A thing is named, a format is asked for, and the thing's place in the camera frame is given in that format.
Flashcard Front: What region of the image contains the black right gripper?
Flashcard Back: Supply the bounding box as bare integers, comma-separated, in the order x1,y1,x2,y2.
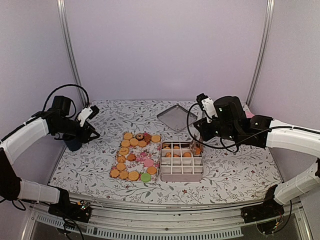
194,116,240,143

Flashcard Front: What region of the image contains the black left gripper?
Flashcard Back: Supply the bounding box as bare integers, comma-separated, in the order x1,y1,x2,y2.
54,117,101,143

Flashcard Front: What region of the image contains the pink divided cookie tin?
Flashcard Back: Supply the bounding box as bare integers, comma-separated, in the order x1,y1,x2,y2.
159,141,204,183

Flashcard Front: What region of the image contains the floral cookie tray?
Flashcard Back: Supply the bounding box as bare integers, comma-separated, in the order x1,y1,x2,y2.
109,132,162,183

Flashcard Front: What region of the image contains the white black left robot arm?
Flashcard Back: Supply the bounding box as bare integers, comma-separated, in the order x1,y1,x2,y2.
0,89,100,223

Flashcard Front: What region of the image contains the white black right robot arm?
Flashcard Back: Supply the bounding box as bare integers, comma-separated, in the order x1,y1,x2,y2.
193,93,320,223

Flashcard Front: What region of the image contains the dark blue cup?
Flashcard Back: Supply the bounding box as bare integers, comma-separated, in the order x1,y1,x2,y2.
62,134,82,152

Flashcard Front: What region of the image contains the silver metal tin lid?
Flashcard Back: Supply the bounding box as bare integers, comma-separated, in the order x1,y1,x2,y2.
156,104,188,132

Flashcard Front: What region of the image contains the pink plastic plate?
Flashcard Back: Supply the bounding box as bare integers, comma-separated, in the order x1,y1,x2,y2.
245,111,255,118

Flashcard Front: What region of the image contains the chocolate sprinkled donut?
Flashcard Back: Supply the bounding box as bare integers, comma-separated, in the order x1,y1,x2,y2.
135,133,144,141

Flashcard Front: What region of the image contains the dotted tan sandwich cookie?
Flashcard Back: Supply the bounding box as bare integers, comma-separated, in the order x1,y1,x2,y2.
128,171,140,181

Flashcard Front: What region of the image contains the green round cookie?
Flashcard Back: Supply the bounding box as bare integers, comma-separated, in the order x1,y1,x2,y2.
140,172,151,183

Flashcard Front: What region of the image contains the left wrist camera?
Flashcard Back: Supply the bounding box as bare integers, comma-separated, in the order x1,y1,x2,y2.
76,105,100,127

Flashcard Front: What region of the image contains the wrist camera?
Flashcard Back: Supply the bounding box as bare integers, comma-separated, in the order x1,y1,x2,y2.
76,105,100,127
196,93,216,123

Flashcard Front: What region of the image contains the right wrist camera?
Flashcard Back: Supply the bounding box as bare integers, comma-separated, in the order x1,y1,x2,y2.
196,93,216,123

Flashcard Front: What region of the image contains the aluminium front rail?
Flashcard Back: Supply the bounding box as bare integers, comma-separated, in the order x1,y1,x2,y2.
21,194,315,240

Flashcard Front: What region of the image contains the aluminium left corner post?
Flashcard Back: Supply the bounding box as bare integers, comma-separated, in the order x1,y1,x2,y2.
56,0,83,97

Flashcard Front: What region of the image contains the aluminium corner post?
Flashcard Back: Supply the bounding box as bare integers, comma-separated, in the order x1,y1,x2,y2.
56,0,83,97
245,0,275,107

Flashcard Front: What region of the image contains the aluminium right corner post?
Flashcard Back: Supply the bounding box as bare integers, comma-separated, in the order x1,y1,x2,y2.
245,0,275,107

